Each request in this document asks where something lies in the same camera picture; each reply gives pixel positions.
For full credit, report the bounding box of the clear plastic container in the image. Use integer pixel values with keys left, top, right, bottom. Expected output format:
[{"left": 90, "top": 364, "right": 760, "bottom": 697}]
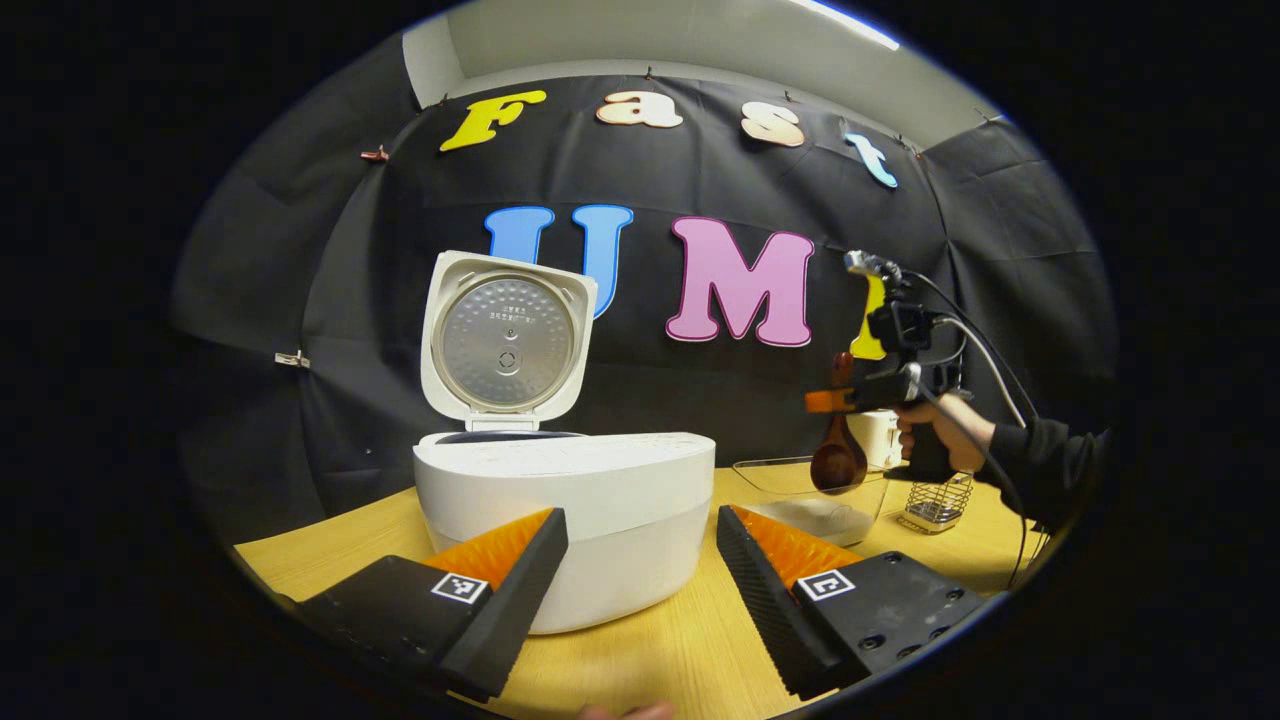
[{"left": 733, "top": 455, "right": 891, "bottom": 548}]

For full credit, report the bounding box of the black backdrop cloth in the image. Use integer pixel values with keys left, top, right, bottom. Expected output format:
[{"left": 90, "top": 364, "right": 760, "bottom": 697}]
[{"left": 168, "top": 30, "right": 1119, "bottom": 521}]

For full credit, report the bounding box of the metal wire chopstick holder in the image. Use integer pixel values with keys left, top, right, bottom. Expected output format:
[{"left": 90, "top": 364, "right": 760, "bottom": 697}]
[{"left": 897, "top": 470, "right": 976, "bottom": 534}]

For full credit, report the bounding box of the white toaster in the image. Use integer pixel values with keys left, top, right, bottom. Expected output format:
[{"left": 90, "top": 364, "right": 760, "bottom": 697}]
[{"left": 848, "top": 408, "right": 906, "bottom": 471}]

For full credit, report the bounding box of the white rice cooker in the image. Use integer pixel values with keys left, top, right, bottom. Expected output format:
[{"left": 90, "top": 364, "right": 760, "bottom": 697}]
[{"left": 413, "top": 250, "right": 717, "bottom": 635}]

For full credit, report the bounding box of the brown wooden spoon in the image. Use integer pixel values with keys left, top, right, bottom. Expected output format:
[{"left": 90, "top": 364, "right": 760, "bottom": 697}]
[{"left": 809, "top": 352, "right": 870, "bottom": 495}]

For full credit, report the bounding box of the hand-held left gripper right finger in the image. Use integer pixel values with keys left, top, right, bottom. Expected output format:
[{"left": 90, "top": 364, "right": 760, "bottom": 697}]
[{"left": 716, "top": 504, "right": 991, "bottom": 701}]

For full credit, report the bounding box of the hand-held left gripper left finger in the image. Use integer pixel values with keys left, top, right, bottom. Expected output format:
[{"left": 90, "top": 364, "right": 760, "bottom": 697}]
[{"left": 297, "top": 507, "right": 570, "bottom": 703}]

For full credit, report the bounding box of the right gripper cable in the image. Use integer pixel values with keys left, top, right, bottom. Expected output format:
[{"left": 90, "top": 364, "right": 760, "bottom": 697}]
[{"left": 905, "top": 270, "right": 1046, "bottom": 591}]

